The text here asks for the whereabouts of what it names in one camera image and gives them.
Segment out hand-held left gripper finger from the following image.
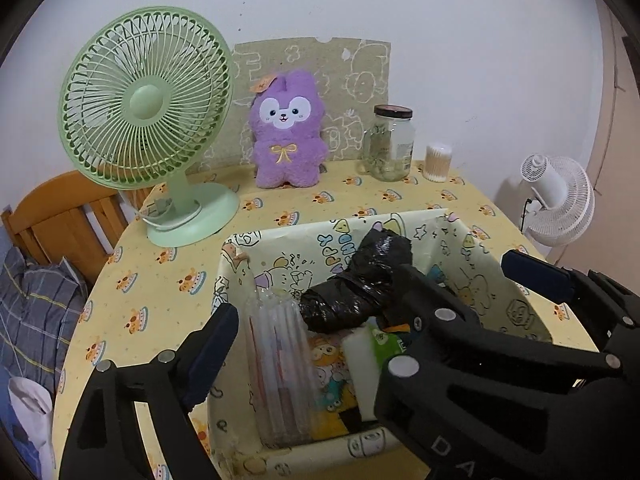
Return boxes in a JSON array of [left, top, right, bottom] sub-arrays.
[[59, 302, 240, 480]]

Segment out printed cardboard board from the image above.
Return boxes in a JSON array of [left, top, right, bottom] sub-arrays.
[[200, 36, 393, 171]]

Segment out glass jar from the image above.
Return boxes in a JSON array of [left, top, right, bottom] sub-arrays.
[[362, 105, 417, 182]]

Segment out cotton swab container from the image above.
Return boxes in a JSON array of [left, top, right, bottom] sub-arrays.
[[423, 142, 453, 182]]

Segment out black plastic bag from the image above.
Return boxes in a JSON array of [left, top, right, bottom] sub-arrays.
[[299, 228, 413, 333]]

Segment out cartoon print tissue packet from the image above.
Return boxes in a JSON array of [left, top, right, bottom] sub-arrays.
[[307, 332, 366, 436]]

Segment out green desk fan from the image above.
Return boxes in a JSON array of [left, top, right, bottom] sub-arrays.
[[58, 6, 241, 248]]

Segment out grey plaid bedding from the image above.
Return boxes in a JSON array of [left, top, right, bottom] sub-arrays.
[[0, 245, 91, 396]]

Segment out white plastic bag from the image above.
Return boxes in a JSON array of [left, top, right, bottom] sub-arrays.
[[7, 377, 56, 480]]

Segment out purple plush bunny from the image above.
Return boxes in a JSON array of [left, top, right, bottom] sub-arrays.
[[248, 70, 329, 190]]

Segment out white standing fan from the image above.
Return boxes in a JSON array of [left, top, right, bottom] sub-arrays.
[[517, 155, 596, 248]]

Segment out green packet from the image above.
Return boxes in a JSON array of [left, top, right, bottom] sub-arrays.
[[367, 322, 416, 368]]

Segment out yellow printed tablecloth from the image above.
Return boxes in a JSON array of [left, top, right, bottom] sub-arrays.
[[50, 160, 601, 480]]

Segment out white tissue packet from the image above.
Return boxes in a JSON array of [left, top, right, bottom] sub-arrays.
[[341, 330, 383, 423]]

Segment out cartoon print storage box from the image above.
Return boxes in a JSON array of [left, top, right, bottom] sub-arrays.
[[212, 207, 601, 480]]

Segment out wooden chair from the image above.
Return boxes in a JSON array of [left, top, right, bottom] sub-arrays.
[[0, 170, 156, 286]]

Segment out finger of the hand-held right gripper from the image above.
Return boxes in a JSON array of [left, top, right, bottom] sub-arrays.
[[374, 263, 626, 480], [501, 250, 640, 356]]

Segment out clear pink plastic pouch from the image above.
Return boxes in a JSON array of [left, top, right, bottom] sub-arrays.
[[243, 285, 318, 448]]

